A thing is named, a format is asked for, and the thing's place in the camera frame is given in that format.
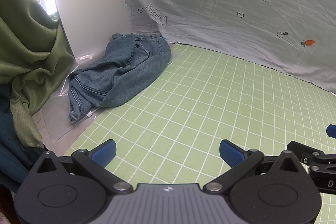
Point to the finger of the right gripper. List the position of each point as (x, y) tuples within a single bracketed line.
[(331, 131)]

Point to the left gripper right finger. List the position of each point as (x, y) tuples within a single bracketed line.
[(242, 165)]

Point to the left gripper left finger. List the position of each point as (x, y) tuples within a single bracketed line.
[(92, 164)]

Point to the blue denim jeans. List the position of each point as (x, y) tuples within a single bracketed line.
[(130, 64)]

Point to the clear plastic storage bag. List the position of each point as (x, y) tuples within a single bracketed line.
[(52, 119)]

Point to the green grid cutting mat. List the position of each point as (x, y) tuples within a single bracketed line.
[(171, 131)]

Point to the dark blue fabric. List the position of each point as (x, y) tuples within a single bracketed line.
[(16, 160)]

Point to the green curtain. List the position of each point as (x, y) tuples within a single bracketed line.
[(35, 59)]

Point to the grey carrot print sheet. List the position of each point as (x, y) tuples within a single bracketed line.
[(295, 37)]

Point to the white upright board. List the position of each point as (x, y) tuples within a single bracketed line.
[(89, 24)]

